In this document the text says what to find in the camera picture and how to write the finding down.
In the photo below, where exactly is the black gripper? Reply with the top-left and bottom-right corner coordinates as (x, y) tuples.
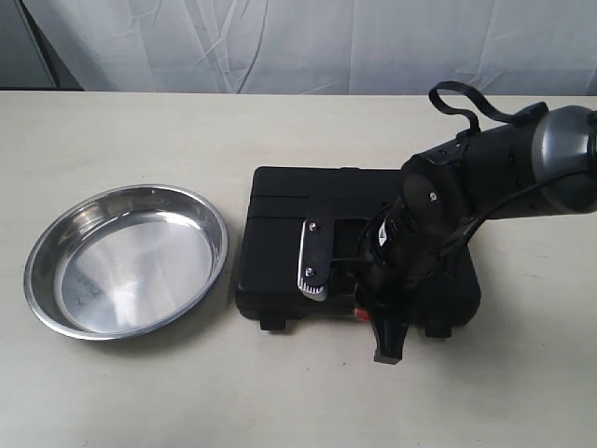
(354, 195), (462, 364)

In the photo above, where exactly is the black plastic tool case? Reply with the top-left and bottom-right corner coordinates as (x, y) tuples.
(233, 164), (481, 338)

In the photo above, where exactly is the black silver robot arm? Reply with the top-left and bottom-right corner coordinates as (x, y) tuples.
(355, 104), (596, 364)

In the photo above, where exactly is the round steel tray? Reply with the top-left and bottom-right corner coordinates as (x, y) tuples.
(23, 184), (229, 342)

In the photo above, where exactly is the white backdrop curtain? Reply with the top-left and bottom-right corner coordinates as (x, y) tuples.
(26, 1), (596, 95)

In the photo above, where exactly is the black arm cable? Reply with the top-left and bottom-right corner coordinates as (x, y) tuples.
(428, 81), (528, 136)

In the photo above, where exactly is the dark vertical post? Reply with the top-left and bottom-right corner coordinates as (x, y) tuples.
(16, 0), (84, 91)

